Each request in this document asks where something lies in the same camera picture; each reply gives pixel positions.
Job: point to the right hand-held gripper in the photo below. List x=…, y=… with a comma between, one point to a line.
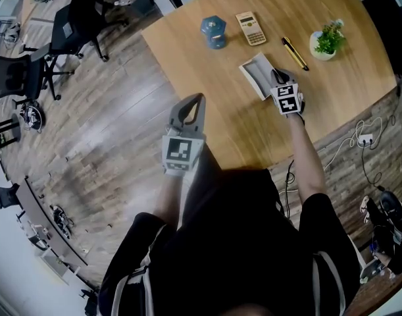
x=287, y=99

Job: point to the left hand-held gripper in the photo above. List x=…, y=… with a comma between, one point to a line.
x=181, y=150

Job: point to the white rectangular tray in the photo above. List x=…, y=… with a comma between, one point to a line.
x=256, y=69

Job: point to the person's left forearm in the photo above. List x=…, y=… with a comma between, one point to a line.
x=167, y=202

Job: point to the person's right forearm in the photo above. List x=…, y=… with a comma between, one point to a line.
x=306, y=163

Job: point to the yellow black utility knife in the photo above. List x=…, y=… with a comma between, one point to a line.
x=294, y=53

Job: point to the beige calculator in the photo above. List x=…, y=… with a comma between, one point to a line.
x=250, y=28

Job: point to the small potted green plant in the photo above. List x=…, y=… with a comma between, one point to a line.
x=329, y=41

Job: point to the blue hexagonal box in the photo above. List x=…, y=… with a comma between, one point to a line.
x=216, y=41

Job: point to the white power strip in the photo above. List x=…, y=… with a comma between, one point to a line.
x=366, y=140

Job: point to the person's black shirt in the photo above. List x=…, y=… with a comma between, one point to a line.
x=227, y=242

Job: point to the long grey desk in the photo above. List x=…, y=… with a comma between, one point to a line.
x=46, y=219

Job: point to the black mesh office chair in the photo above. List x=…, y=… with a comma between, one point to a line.
x=13, y=77

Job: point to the small black office chair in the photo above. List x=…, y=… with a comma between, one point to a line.
x=6, y=196

